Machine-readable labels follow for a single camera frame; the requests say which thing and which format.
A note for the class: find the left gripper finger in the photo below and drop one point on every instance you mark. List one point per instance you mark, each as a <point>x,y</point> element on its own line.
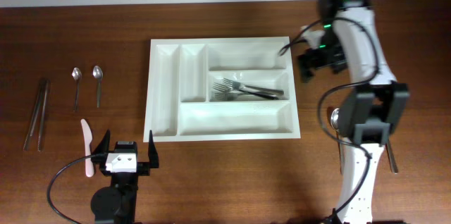
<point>99,155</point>
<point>152,152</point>

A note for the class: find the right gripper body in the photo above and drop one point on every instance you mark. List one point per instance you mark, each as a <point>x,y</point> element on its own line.
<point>306,63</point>

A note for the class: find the silver fork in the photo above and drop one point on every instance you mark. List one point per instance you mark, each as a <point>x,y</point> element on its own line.
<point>225,96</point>
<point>241,86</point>
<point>217,87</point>

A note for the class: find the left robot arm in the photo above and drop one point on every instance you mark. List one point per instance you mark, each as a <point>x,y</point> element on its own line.
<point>116,203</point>

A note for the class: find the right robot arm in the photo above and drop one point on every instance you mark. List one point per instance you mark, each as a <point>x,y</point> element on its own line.
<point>371,111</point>

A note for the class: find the white plastic butter knife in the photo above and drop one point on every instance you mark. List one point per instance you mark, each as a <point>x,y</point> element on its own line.
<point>87,135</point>

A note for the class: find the left large silver spoon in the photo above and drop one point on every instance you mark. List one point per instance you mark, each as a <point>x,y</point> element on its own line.
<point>334,125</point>

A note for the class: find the large silver spoon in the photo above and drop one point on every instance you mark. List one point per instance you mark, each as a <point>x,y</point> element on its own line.
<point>391,157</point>
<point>334,125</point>

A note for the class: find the white plastic cutlery tray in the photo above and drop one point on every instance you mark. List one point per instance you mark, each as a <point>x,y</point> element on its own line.
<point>182,104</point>

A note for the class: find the right small teaspoon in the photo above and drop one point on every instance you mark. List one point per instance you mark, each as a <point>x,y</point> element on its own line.
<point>98,75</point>

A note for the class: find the small teaspoon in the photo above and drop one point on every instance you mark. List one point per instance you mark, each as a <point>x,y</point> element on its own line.
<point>98,75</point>
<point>77,76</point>

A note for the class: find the left small teaspoon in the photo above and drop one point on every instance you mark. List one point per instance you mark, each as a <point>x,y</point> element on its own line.
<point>77,76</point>

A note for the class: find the left metal chopstick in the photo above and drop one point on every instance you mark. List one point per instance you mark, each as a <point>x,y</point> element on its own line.
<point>36,114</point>

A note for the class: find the right large silver spoon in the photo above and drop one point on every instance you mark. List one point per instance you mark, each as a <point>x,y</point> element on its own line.
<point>391,157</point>

